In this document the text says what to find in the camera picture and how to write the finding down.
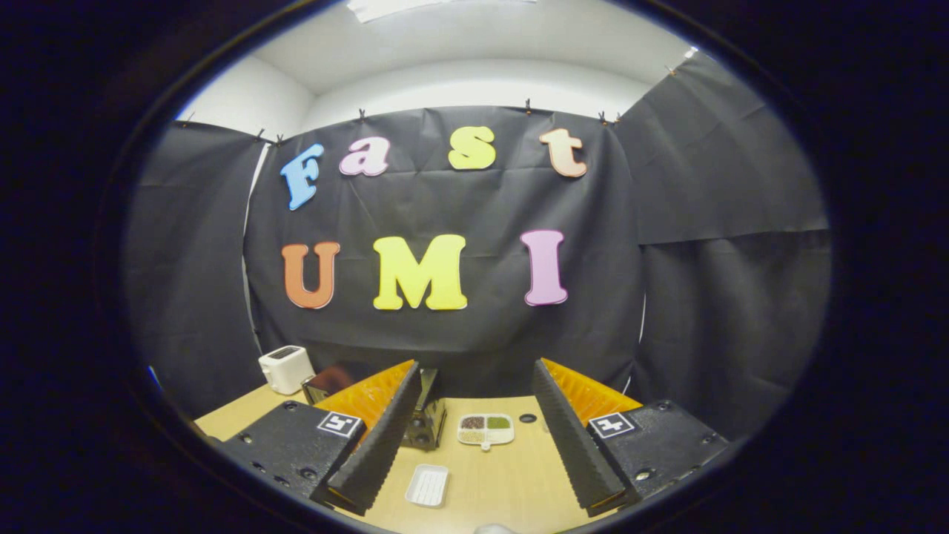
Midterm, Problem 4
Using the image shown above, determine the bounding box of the white divided grain dish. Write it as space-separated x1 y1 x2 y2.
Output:
457 413 516 452

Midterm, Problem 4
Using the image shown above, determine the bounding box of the white rectangular tray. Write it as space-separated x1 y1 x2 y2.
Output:
405 464 451 510

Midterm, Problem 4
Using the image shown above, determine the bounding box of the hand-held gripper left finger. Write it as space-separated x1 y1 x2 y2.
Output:
210 360 423 517

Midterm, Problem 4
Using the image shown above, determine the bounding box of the white bread toaster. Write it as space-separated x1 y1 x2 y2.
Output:
258 346 316 396

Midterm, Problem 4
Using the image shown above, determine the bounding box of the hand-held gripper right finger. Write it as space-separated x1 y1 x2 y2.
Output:
532 357 731 518

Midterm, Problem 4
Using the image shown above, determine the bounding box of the black toaster oven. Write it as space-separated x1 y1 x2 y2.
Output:
302 361 449 452

